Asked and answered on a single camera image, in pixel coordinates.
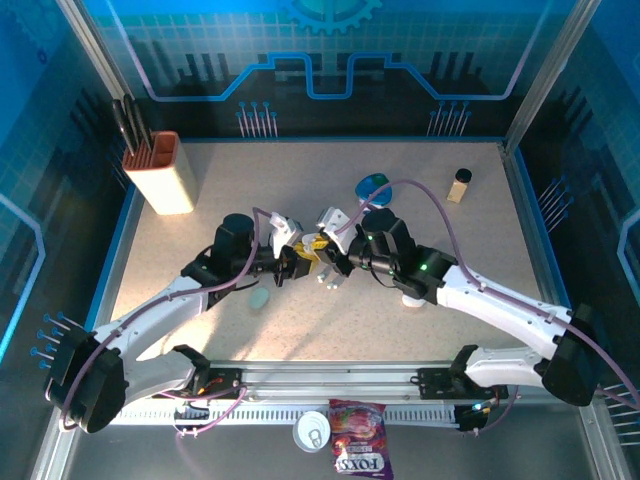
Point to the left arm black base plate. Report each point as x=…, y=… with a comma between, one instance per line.
x=225, y=385

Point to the white pull-tab can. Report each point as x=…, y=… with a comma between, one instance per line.
x=311, y=431

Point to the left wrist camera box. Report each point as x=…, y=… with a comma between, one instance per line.
x=282, y=227

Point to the teal soap piece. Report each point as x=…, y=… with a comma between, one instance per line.
x=259, y=299

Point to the aluminium mounting rail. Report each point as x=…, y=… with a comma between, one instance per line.
x=325, y=380

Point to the small bottle black cap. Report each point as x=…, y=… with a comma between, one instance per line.
x=457, y=190

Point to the aluminium frame post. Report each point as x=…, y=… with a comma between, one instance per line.
x=548, y=75
x=92, y=45

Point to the purple candy bag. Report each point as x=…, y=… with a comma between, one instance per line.
x=357, y=440

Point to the cream knife block orange top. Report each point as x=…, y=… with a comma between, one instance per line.
x=165, y=185

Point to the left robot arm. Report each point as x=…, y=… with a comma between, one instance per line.
x=150, y=315

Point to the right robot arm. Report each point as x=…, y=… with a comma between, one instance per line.
x=500, y=300

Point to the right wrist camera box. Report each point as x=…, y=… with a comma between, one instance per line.
x=332, y=217

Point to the blue lidded plastic cup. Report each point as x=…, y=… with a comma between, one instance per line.
x=372, y=184

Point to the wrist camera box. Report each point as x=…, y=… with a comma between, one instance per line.
x=282, y=227
x=332, y=217

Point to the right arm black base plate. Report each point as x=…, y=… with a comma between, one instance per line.
x=435, y=385

